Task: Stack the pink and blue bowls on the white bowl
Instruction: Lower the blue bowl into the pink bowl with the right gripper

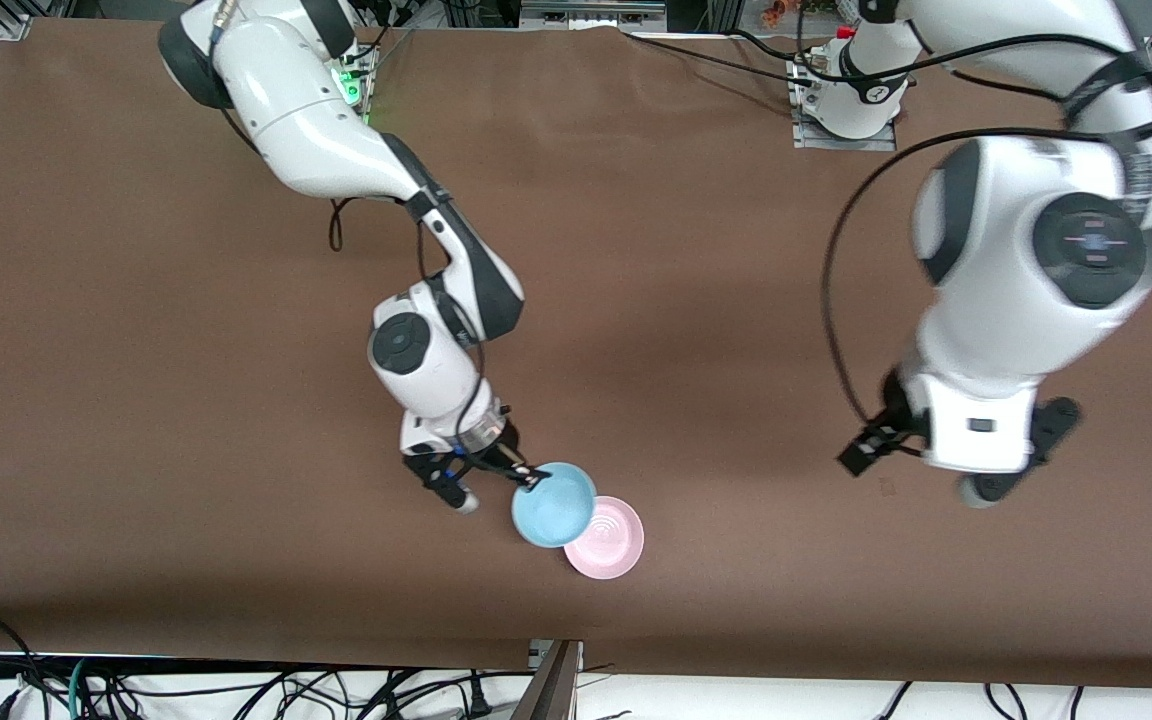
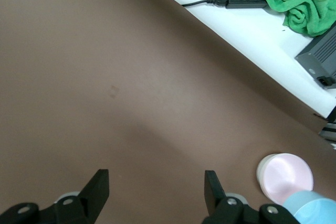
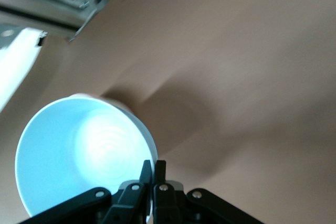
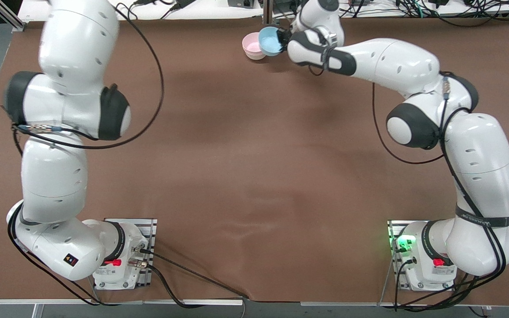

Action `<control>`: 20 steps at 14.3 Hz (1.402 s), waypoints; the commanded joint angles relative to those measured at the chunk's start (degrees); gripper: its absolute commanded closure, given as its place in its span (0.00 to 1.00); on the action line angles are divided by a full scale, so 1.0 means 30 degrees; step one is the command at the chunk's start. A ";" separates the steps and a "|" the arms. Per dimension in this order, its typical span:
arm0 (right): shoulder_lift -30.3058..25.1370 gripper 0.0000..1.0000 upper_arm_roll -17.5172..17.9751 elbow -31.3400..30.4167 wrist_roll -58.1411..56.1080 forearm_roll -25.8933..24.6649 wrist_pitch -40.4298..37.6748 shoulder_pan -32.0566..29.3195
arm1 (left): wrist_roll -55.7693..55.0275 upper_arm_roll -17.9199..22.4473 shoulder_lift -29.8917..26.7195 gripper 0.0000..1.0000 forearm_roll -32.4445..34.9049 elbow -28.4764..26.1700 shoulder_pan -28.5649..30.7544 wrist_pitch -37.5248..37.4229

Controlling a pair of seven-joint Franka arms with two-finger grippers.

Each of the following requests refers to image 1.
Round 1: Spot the blue bowl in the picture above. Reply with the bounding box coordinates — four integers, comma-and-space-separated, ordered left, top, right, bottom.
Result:
511, 462, 598, 549

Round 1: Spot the pink bowl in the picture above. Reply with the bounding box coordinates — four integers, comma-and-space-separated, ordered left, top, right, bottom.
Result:
563, 495, 645, 580

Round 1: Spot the brown paper table cover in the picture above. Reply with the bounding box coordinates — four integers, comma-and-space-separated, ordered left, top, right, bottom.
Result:
0, 18, 1152, 691

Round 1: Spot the grey metal box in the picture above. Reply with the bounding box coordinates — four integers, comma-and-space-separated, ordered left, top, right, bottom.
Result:
519, 0, 667, 27

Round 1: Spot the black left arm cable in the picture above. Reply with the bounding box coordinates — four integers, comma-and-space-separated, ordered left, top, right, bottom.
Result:
821, 35, 1152, 433

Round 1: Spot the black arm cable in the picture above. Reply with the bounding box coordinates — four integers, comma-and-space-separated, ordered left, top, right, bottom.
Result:
328, 195, 357, 253
821, 35, 1152, 433

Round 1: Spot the aluminium frame post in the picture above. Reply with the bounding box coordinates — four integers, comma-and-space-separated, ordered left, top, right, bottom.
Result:
511, 640, 584, 720

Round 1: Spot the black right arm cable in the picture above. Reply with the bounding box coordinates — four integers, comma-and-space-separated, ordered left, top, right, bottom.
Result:
328, 195, 357, 253

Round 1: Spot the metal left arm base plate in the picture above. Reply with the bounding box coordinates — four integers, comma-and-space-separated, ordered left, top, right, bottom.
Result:
789, 55, 899, 153

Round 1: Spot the short black table cable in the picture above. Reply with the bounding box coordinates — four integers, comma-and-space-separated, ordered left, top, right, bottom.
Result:
731, 30, 817, 63

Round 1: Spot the long black table cable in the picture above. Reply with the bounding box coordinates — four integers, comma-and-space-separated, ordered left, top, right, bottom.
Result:
624, 33, 802, 86

